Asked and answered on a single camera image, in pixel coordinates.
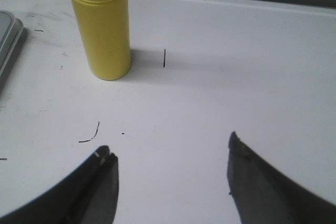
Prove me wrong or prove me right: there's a silver electronic kitchen scale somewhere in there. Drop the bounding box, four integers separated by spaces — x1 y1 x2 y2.
1 10 26 93

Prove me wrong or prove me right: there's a yellow squeeze bottle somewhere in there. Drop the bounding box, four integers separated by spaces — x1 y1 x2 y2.
71 0 131 81

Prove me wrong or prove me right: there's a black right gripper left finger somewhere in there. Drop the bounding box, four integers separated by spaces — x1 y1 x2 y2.
1 145 119 223

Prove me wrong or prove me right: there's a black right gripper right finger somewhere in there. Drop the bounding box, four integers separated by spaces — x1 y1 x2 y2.
227 132 335 223

